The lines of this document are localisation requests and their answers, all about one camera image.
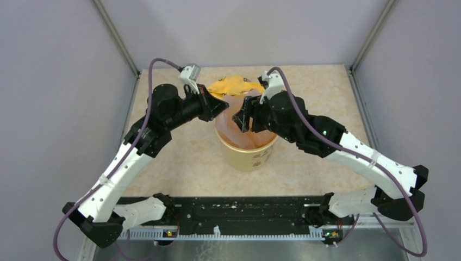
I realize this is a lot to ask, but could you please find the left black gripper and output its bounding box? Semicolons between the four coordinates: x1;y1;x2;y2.
165;83;229;130

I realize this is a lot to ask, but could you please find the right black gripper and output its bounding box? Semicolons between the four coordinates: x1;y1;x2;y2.
232;91;296;144

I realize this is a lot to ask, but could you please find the yellow printed wrapper bag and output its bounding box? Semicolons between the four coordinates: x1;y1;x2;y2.
207;74;264;99

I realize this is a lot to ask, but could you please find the translucent pink plastic bag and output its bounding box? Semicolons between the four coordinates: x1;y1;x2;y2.
215;90;278;150

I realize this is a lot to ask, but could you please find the yellow trash bin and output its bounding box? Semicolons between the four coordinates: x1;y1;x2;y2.
214;90;279;172

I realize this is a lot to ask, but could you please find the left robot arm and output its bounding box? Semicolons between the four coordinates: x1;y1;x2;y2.
63;84;229;248

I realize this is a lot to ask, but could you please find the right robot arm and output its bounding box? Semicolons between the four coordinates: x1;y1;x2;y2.
232;91;428;224

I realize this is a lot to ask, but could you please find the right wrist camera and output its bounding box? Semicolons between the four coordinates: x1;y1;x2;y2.
258;71;285;104

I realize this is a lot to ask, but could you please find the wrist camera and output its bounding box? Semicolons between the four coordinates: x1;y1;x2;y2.
179;63;201;94
258;71;285;104

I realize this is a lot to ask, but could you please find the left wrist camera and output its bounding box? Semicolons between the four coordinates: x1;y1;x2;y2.
179;63;201;94

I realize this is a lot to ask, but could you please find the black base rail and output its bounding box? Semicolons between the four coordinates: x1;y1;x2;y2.
145;196;353;236

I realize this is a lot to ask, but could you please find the left aluminium frame post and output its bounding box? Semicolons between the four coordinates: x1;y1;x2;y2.
90;0;140;79

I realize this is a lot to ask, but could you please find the aluminium frame post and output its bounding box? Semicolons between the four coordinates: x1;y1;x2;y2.
349;0;400;74
90;0;140;79

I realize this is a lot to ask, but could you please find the grey cable duct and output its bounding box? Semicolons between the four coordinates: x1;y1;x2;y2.
126;227;325;242

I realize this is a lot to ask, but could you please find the right aluminium frame post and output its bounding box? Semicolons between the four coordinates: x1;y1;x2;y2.
349;0;400;74

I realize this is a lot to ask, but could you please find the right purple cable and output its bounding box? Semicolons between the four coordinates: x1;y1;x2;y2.
266;66;428;258

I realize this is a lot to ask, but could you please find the purple cable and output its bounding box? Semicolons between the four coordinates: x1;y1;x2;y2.
52;58;183;261
266;66;428;258

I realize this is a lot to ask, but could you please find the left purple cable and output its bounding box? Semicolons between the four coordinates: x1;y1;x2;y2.
52;58;183;261

